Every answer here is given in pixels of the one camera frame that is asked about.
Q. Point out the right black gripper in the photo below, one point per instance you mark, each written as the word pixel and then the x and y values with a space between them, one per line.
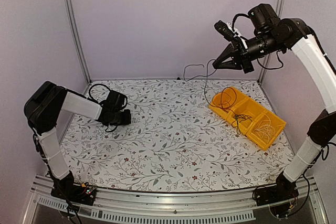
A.
pixel 245 60

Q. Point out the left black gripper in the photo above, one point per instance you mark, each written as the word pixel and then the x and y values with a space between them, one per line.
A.
pixel 127 119

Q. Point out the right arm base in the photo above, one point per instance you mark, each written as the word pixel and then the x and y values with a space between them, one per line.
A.
pixel 283 194

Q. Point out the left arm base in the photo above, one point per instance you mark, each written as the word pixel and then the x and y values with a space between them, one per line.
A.
pixel 74 190

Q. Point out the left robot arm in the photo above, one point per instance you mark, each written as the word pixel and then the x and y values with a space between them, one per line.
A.
pixel 52 107

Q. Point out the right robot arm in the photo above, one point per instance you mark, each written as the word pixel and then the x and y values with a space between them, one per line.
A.
pixel 261 32

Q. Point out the yellow bin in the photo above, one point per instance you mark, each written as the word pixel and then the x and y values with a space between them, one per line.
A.
pixel 246 115
pixel 265 131
pixel 226 101

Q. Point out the floral table mat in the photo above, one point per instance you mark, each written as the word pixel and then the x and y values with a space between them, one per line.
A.
pixel 174 143

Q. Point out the yellow bin middle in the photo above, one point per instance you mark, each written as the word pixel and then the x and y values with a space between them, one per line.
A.
pixel 246 115

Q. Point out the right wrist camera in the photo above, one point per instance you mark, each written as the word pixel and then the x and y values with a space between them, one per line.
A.
pixel 229 33

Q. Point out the aluminium front rail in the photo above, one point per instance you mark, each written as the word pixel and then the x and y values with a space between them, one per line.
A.
pixel 120 206

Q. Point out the left aluminium post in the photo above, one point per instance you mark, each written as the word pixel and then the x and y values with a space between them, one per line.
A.
pixel 76 40

